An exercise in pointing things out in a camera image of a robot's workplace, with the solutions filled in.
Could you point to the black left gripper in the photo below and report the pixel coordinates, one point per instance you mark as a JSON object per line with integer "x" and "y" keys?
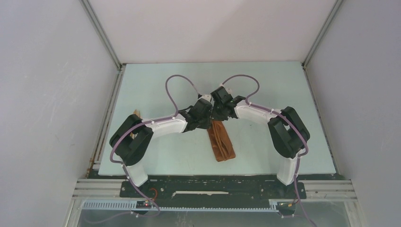
{"x": 206, "y": 125}

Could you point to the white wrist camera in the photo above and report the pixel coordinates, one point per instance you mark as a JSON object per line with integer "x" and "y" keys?
{"x": 206, "y": 97}
{"x": 230, "y": 91}

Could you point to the left aluminium frame post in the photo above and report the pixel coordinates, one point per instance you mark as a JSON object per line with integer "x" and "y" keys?
{"x": 93, "y": 18}

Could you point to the orange cloth napkin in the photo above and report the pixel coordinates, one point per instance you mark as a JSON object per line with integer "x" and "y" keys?
{"x": 220, "y": 142}

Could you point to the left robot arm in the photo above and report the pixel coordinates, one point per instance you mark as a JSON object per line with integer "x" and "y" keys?
{"x": 130, "y": 142}

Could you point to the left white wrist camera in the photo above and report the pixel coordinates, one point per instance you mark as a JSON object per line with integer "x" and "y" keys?
{"x": 206, "y": 97}

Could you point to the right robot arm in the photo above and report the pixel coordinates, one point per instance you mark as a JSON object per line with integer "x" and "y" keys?
{"x": 288, "y": 132}

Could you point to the aluminium frame post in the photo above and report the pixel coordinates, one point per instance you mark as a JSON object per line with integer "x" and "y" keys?
{"x": 93, "y": 18}
{"x": 322, "y": 32}

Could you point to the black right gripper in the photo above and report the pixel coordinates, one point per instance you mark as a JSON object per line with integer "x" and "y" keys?
{"x": 216, "y": 116}

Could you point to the white cable duct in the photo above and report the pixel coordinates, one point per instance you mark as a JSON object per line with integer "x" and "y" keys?
{"x": 143, "y": 206}

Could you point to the right aluminium frame post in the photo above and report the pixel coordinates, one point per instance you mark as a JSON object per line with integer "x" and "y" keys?
{"x": 322, "y": 32}

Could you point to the wooden fork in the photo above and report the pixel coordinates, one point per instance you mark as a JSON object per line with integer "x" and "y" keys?
{"x": 137, "y": 113}

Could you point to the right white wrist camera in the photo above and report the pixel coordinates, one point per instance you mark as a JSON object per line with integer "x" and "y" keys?
{"x": 230, "y": 91}

